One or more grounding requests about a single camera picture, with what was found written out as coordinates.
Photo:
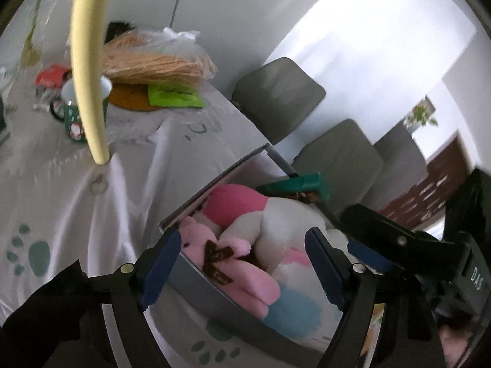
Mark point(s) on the green paper sheet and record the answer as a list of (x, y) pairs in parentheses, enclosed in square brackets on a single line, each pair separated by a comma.
[(174, 96)]

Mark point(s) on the red snack packet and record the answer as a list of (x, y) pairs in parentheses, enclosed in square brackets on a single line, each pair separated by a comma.
[(51, 74)]

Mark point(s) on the dark cloth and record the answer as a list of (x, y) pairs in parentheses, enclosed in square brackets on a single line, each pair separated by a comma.
[(42, 314)]

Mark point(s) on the green printed mug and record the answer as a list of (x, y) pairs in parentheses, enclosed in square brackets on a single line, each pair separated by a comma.
[(69, 119)]

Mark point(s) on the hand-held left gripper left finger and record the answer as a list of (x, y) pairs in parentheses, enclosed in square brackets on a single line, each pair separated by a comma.
[(161, 272)]

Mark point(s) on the pink plush toy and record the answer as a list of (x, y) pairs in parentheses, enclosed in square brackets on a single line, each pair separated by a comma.
[(234, 205)]

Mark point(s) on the round wooden stool yellow legs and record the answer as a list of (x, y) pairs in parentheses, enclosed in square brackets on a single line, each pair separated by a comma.
[(90, 65)]

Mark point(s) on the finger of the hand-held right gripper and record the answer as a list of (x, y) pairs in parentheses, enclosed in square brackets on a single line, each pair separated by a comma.
[(387, 234)]

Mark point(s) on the white blue tissue pack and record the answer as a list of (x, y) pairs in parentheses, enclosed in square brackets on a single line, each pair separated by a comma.
[(299, 306)]

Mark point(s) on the pink teddy bear brown bow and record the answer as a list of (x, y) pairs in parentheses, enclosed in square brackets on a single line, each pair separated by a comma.
[(238, 276)]

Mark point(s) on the grey chair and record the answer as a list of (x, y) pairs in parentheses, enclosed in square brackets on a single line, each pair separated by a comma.
[(402, 157), (280, 96), (341, 161)]

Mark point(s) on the white plush toy blue ears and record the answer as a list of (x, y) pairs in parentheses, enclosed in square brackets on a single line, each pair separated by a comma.
[(284, 230)]

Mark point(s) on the green plant in glass vase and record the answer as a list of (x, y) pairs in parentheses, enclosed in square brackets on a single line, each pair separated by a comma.
[(32, 42)]

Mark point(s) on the plastic bag of straw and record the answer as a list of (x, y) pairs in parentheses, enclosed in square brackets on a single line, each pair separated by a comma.
[(153, 61)]

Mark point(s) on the small potted plant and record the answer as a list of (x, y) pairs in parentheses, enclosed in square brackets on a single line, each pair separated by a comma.
[(420, 113)]

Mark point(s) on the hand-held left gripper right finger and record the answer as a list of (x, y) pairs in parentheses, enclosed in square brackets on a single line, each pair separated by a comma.
[(326, 272)]

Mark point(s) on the dark grey storage box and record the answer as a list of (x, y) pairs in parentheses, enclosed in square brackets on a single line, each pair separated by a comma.
[(214, 299)]

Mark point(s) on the orange round mat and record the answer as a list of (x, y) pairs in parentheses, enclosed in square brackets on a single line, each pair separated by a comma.
[(128, 97)]

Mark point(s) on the dark green packet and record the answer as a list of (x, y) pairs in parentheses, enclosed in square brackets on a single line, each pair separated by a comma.
[(295, 186)]

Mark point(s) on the brown door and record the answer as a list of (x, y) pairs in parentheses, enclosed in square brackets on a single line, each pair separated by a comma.
[(433, 184)]

